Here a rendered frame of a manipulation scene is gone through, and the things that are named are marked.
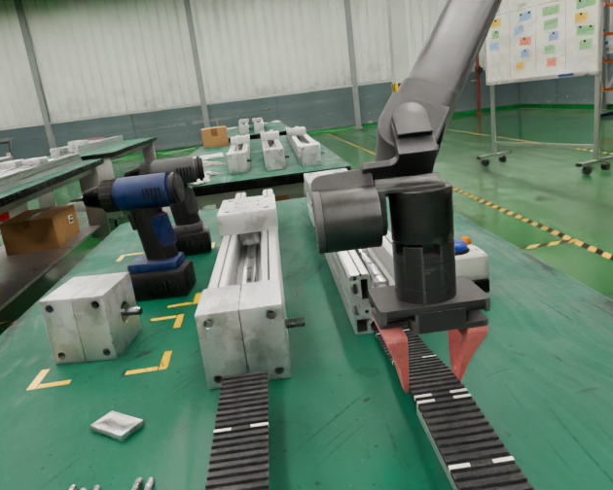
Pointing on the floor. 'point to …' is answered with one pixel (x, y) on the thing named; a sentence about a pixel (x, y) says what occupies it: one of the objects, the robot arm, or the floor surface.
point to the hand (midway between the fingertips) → (430, 378)
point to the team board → (546, 56)
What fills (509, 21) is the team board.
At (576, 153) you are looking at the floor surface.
